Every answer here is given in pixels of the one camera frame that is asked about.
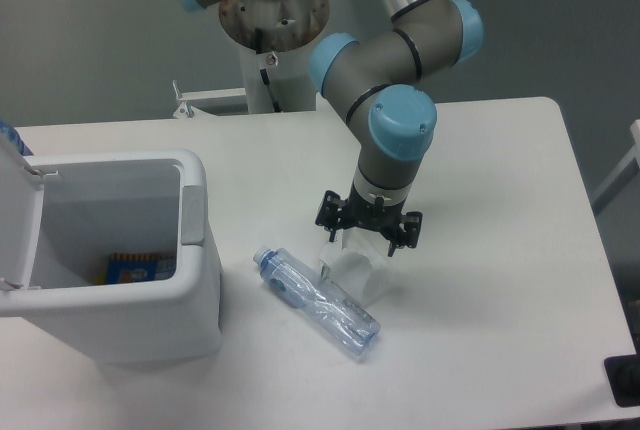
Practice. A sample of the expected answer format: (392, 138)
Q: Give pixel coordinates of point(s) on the white plastic wrapper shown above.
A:
(356, 262)

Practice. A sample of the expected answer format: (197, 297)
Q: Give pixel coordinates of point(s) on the blue object behind lid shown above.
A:
(13, 136)

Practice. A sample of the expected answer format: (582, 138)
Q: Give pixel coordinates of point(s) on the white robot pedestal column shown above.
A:
(275, 39)

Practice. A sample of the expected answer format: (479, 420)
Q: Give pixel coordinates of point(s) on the white plastic trash can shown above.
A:
(111, 253)

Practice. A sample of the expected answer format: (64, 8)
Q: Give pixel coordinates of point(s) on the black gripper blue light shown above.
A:
(400, 230)

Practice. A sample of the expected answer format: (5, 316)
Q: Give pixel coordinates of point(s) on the clear crushed plastic bottle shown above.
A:
(322, 302)

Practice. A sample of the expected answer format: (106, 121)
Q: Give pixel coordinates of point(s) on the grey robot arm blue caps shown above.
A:
(372, 86)

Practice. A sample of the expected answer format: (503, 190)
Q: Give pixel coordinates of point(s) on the black clamp at table edge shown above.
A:
(623, 376)

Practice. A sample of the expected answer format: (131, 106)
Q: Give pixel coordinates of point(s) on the blue orange snack packet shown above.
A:
(124, 268)

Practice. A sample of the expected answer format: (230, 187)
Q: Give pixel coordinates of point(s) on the white frame at right edge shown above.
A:
(620, 176)

